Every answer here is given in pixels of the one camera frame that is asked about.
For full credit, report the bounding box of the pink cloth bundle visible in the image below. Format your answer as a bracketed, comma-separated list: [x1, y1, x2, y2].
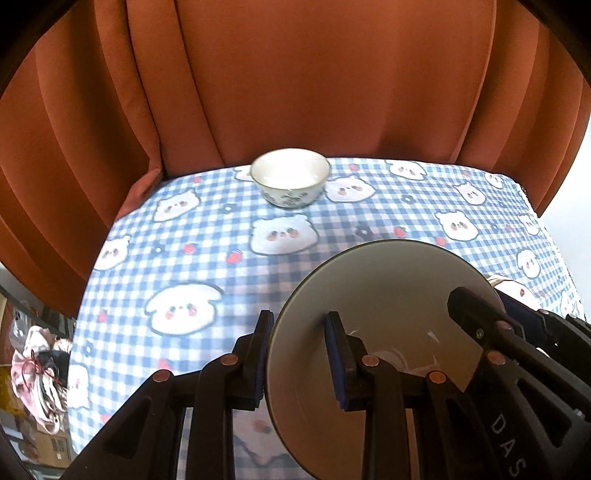
[10, 325, 71, 435]

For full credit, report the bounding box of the cardboard box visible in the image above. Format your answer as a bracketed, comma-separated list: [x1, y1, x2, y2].
[18, 427, 77, 468]

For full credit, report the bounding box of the orange curtain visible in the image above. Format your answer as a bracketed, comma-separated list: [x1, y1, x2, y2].
[0, 0, 591, 320]

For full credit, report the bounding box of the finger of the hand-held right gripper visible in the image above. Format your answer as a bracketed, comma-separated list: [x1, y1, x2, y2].
[499, 294, 591, 370]
[447, 287, 525, 365]

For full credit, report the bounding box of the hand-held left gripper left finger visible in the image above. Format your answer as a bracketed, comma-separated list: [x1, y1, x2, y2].
[60, 309, 276, 480]

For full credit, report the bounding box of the green floral bowl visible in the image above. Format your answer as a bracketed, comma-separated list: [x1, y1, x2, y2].
[267, 239, 505, 480]
[250, 148, 332, 209]

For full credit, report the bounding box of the blue checked printed tablecloth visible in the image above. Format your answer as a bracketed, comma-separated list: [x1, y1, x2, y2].
[66, 156, 588, 480]

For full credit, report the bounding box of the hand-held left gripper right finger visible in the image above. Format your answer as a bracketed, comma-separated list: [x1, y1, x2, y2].
[324, 311, 491, 480]

